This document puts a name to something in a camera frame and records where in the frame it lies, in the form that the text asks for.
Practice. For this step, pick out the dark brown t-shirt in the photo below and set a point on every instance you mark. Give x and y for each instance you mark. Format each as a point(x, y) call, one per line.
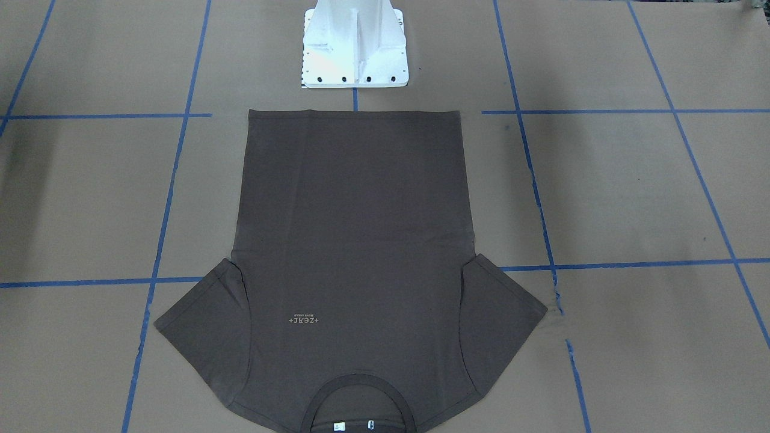
point(353, 299)

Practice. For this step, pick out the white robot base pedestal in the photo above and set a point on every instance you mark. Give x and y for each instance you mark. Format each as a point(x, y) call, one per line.
point(354, 44)

